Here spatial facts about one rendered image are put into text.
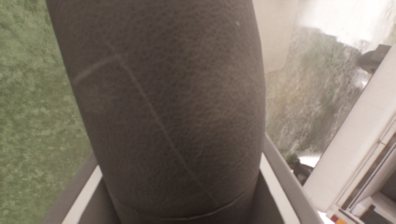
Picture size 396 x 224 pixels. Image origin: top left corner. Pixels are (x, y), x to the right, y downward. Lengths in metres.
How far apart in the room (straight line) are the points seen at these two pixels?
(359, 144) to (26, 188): 2.00
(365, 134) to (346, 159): 0.23
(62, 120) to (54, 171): 0.23
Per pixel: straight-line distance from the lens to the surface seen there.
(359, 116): 1.91
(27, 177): 1.03
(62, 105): 0.86
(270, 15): 0.91
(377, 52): 2.24
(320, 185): 1.99
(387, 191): 3.86
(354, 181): 2.08
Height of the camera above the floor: 0.78
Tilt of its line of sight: 47 degrees down
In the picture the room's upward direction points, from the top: 130 degrees clockwise
